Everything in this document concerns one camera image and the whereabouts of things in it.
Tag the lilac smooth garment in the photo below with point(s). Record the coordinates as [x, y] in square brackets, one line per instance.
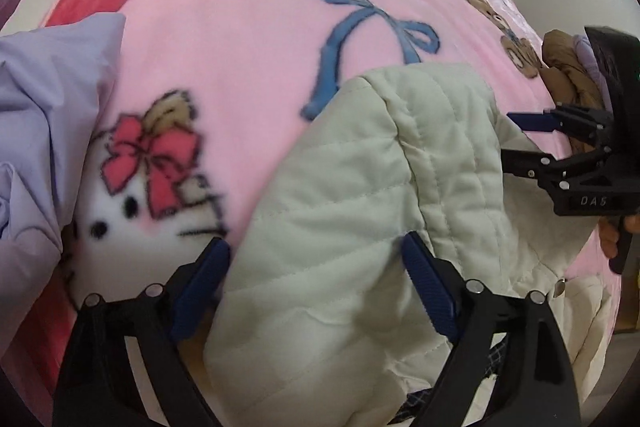
[45, 107]

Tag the folded purple knit sweater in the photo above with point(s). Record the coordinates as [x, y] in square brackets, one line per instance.
[587, 57]

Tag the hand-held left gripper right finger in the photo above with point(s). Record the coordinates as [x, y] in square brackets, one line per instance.
[430, 287]

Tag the folded brown garment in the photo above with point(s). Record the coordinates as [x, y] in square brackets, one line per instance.
[560, 72]

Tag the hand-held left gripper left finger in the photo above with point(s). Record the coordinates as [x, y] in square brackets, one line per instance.
[200, 289]

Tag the pink printed blanket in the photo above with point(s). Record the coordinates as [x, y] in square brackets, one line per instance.
[240, 57]

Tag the person's right hand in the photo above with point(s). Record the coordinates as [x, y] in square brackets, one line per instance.
[608, 236]

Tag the cream quilted jacket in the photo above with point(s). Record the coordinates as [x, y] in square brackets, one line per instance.
[325, 232]

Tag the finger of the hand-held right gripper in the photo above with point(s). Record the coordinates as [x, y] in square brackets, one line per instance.
[525, 163]
[532, 121]

